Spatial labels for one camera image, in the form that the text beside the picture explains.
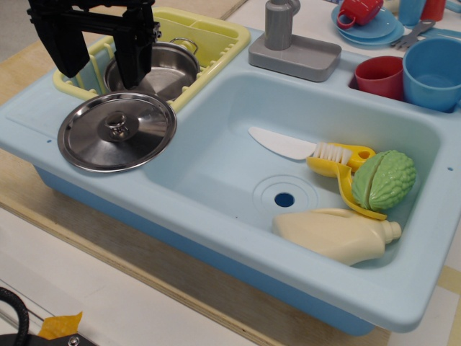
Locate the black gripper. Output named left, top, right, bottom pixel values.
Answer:
left=27, top=1, right=161, bottom=89

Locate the steel pot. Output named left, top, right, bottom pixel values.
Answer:
left=104, top=37, right=201, bottom=102

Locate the steel pot lid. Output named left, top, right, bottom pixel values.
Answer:
left=57, top=92, right=177, bottom=173

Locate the yellow dish rack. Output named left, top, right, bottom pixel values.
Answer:
left=53, top=7, right=251, bottom=112

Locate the grey toy faucet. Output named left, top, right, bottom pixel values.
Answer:
left=249, top=1, right=341, bottom=82

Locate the white and yellow toy knife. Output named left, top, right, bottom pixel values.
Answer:
left=248, top=127, right=376, bottom=172

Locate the yellow dish brush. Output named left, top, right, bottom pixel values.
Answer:
left=306, top=142, right=387, bottom=221

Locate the red mug on plates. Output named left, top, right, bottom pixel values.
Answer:
left=336, top=0, right=383, bottom=30

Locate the red cup in sink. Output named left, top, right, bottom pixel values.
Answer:
left=354, top=56, right=404, bottom=101

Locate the yellow tape piece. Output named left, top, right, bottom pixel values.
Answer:
left=37, top=311, right=83, bottom=340

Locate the blue plate stack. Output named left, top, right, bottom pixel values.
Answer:
left=331, top=6, right=404, bottom=47

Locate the black base with screw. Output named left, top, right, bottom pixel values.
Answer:
left=1, top=334, right=97, bottom=346

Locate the light blue toy sink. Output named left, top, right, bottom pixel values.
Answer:
left=1, top=50, right=460, bottom=335

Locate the grey toy fork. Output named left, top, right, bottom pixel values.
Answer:
left=390, top=19, right=436, bottom=49

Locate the blue cup background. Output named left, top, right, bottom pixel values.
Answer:
left=398, top=0, right=426, bottom=27

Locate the green toy cabbage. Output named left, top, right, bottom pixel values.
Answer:
left=352, top=150, right=417, bottom=212

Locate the cream toy detergent bottle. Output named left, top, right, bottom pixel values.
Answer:
left=272, top=208, right=402, bottom=265

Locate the blue cup in sink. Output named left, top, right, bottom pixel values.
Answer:
left=403, top=37, right=460, bottom=112

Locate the red cup background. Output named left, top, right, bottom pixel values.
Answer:
left=420, top=0, right=446, bottom=22

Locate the black cable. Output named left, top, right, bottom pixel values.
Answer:
left=0, top=287, right=30, bottom=340

